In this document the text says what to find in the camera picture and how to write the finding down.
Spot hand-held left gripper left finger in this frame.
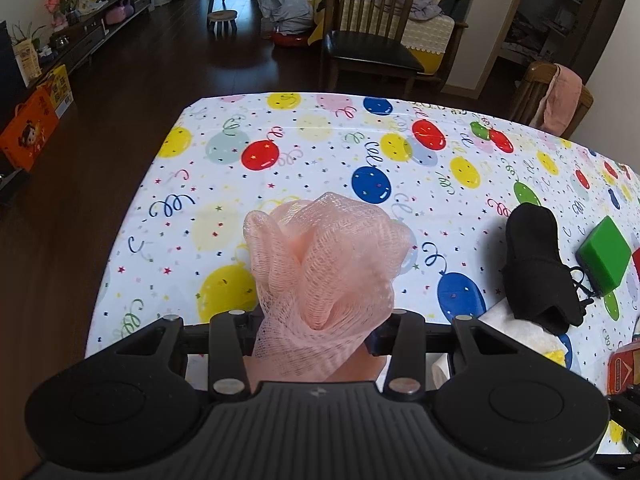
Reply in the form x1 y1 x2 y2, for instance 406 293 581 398
115 310 264 403

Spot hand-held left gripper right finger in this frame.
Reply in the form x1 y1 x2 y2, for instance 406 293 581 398
364 310 523 403

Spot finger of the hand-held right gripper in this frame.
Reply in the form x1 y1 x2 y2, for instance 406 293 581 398
606 393 640 460

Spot pink mesh bath pouf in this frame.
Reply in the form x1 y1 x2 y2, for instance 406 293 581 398
243 192 414 382

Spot red cardboard box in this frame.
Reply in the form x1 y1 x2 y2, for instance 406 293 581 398
607 343 640 397

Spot white paper tissue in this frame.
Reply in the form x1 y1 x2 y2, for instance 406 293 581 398
479 299 572 364

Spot green sponge block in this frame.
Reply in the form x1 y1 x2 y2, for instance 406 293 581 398
574 215 634 298

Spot black face mask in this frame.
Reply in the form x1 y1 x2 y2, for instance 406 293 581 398
502 203 597 337

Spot balloon print tablecloth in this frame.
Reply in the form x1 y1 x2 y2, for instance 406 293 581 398
84 90 640 462

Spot orange gift box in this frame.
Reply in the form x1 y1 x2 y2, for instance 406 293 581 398
0 87 57 172

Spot pink towel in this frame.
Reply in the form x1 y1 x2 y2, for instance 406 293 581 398
529 63 584 134

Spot wooden chair black seat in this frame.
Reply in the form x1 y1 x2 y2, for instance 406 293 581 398
319 0 427 95

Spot yellow gift box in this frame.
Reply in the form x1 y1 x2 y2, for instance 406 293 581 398
37 64 77 122

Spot red basin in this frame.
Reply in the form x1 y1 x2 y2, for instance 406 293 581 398
269 29 311 49

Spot sofa with cream cover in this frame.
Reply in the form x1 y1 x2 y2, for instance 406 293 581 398
299 0 469 77

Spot small round stool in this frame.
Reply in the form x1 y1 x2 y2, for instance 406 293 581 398
207 9 239 37

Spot dark tv cabinet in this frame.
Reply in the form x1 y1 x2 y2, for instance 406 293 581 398
0 0 152 111

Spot grey cloth bundle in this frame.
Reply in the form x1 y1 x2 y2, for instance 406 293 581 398
257 0 316 37

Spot pink plush toy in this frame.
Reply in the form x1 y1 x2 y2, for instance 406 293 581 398
104 0 135 24

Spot pink flowers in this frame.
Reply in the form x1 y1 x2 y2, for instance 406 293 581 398
44 0 69 32

